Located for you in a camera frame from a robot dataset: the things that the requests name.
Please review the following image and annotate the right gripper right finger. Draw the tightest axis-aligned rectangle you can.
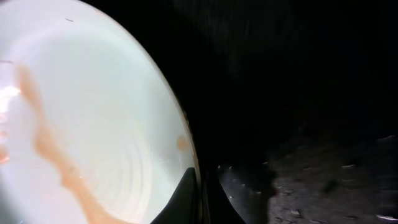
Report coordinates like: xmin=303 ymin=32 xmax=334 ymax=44
xmin=202 ymin=174 xmax=245 ymax=224

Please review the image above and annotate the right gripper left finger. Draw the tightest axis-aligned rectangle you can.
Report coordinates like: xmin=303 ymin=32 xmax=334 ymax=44
xmin=151 ymin=167 xmax=198 ymax=224

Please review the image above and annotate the light blue plate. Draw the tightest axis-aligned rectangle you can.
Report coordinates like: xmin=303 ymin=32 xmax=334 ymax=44
xmin=1 ymin=1 xmax=199 ymax=223

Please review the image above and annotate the green and orange sponge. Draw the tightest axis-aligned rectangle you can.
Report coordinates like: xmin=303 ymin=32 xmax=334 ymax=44
xmin=1 ymin=86 xmax=21 ymax=164

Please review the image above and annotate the black round tray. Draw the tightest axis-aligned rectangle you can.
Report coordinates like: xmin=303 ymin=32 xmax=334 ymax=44
xmin=80 ymin=0 xmax=398 ymax=224

